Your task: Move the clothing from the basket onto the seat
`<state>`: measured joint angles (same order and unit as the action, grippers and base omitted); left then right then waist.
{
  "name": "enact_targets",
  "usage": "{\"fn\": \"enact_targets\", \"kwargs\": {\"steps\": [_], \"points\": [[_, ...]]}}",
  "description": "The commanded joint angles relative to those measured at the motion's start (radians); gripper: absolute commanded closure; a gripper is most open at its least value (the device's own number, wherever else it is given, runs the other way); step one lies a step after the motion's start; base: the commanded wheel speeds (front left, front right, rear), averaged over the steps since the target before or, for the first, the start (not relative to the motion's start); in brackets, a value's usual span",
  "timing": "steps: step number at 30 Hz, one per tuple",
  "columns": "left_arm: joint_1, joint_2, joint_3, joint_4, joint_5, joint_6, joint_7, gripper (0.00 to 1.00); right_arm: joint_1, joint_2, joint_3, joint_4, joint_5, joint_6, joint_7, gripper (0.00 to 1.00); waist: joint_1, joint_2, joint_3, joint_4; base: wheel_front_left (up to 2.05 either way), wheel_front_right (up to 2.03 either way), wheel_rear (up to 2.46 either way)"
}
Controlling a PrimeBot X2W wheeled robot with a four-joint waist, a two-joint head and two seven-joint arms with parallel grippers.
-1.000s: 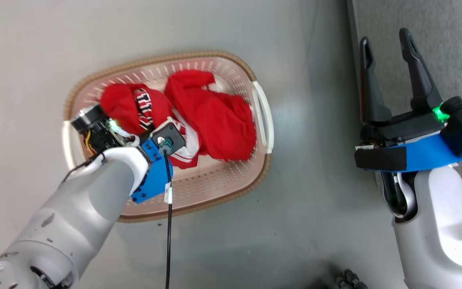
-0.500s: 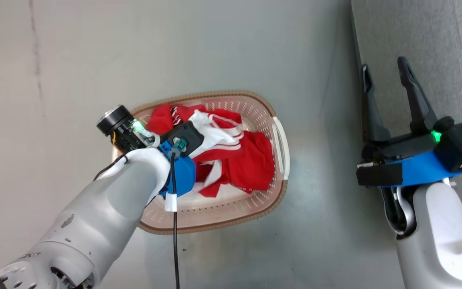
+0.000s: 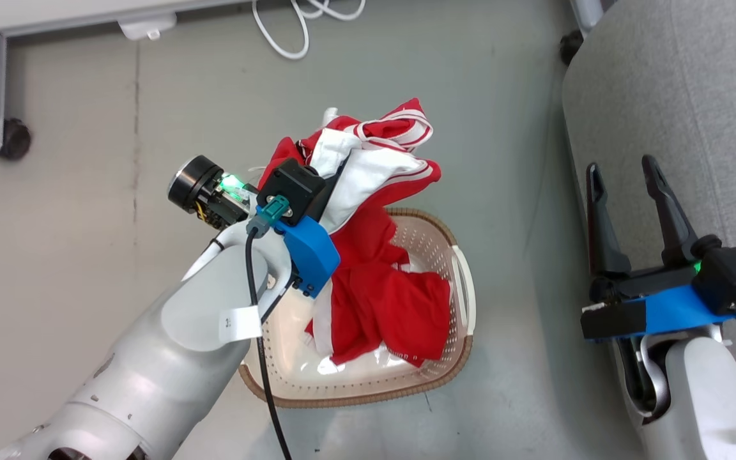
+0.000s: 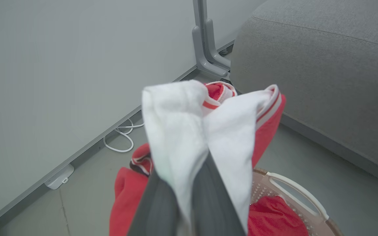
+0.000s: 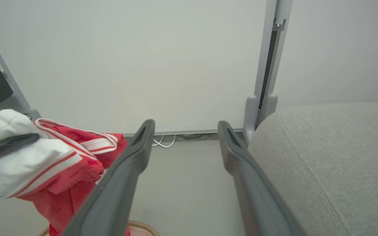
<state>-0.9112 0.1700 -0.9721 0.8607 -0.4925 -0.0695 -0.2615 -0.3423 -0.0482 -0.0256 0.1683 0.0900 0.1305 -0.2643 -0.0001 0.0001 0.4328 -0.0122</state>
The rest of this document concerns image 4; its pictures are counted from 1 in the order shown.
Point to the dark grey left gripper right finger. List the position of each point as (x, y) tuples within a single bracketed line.
[(212, 203)]

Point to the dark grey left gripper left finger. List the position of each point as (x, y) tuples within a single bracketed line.
[(156, 209)]

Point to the red and white striped garment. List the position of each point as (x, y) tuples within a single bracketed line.
[(176, 131)]

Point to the beige perforated laundry basket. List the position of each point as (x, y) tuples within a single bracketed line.
[(294, 190)]

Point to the plain red fabric garment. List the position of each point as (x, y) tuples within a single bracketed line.
[(274, 219)]

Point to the grey metal stand leg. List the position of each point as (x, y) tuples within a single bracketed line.
[(205, 49)]

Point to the grey fabric sofa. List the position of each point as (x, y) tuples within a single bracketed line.
[(323, 65)]

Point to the white wall socket box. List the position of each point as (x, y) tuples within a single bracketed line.
[(59, 177)]

